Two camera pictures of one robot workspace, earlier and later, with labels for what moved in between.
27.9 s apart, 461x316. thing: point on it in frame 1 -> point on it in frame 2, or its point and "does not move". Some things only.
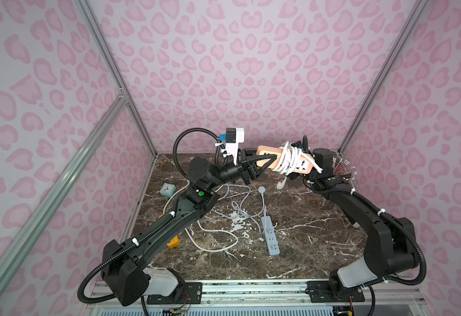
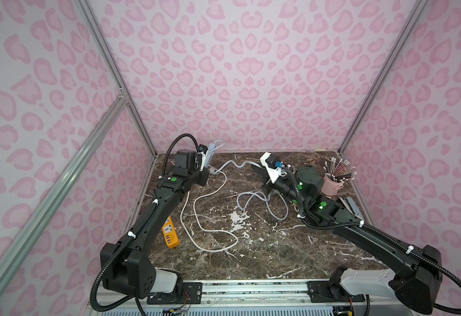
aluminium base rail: [271, 298] does not move
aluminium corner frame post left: [88, 12] does not move
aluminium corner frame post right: [386, 74] does not move
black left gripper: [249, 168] -> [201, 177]
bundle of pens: [340, 168] does not move
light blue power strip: [271, 237] -> [209, 155]
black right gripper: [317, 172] -> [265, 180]
